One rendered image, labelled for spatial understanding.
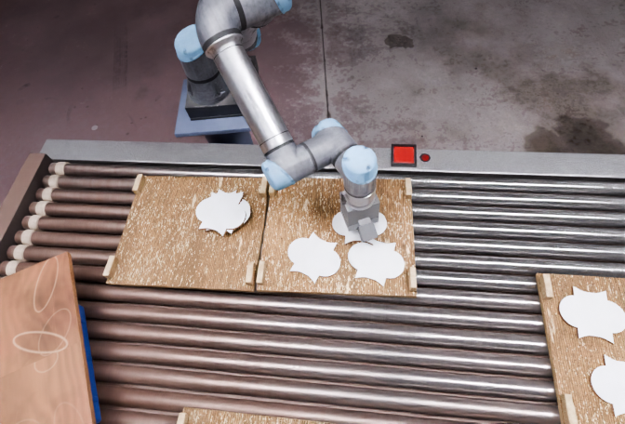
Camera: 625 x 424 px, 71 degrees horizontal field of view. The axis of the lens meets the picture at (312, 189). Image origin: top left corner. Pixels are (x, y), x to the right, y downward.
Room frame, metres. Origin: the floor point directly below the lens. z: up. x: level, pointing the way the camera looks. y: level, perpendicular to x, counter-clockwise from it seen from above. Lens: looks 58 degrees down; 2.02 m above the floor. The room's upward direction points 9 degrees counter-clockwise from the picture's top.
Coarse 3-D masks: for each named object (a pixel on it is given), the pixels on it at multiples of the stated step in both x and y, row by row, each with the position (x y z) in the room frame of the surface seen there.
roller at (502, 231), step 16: (32, 208) 0.79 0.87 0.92; (48, 208) 0.78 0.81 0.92; (64, 208) 0.76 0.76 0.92; (80, 208) 0.75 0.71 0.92; (96, 208) 0.74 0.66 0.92; (112, 208) 0.74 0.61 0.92; (128, 208) 0.73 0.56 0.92; (416, 224) 0.52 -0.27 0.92; (432, 224) 0.51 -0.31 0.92; (448, 224) 0.50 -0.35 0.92; (464, 224) 0.49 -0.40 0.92; (480, 224) 0.49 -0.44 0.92; (496, 224) 0.48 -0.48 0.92; (512, 224) 0.47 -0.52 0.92; (544, 240) 0.42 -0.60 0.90; (560, 240) 0.41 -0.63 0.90; (576, 240) 0.40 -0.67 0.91; (592, 240) 0.39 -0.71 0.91; (608, 240) 0.39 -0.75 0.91; (624, 240) 0.38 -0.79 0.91
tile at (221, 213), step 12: (204, 204) 0.67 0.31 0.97; (216, 204) 0.66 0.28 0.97; (228, 204) 0.65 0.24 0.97; (204, 216) 0.63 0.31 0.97; (216, 216) 0.62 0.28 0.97; (228, 216) 0.61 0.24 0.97; (240, 216) 0.61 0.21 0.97; (204, 228) 0.59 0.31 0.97; (216, 228) 0.58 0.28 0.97; (228, 228) 0.58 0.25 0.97
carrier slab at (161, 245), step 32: (160, 192) 0.75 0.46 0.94; (192, 192) 0.73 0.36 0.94; (256, 192) 0.70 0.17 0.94; (128, 224) 0.66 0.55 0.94; (160, 224) 0.64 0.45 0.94; (192, 224) 0.63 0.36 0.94; (256, 224) 0.59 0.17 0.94; (128, 256) 0.56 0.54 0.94; (160, 256) 0.54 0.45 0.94; (192, 256) 0.53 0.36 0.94; (224, 256) 0.51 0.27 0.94; (256, 256) 0.49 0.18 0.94; (192, 288) 0.44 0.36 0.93; (224, 288) 0.42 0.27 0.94
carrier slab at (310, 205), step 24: (288, 192) 0.68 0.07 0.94; (312, 192) 0.66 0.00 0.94; (336, 192) 0.65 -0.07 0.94; (384, 192) 0.62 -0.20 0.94; (288, 216) 0.60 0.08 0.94; (312, 216) 0.59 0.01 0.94; (384, 216) 0.55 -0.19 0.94; (408, 216) 0.54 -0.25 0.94; (264, 240) 0.54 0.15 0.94; (288, 240) 0.53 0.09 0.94; (336, 240) 0.50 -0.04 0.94; (384, 240) 0.48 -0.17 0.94; (408, 240) 0.47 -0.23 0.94; (288, 264) 0.46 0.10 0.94; (408, 264) 0.40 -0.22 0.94; (264, 288) 0.40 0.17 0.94; (288, 288) 0.39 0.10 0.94; (312, 288) 0.38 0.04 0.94; (336, 288) 0.37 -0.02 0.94; (360, 288) 0.36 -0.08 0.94; (384, 288) 0.35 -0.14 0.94; (408, 288) 0.34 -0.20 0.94
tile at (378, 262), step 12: (360, 252) 0.45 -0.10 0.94; (372, 252) 0.45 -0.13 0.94; (384, 252) 0.44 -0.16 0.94; (396, 252) 0.44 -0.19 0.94; (360, 264) 0.42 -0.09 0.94; (372, 264) 0.41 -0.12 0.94; (384, 264) 0.41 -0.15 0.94; (396, 264) 0.40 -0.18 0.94; (360, 276) 0.39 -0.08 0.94; (372, 276) 0.38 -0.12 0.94; (384, 276) 0.38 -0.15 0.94; (396, 276) 0.37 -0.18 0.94
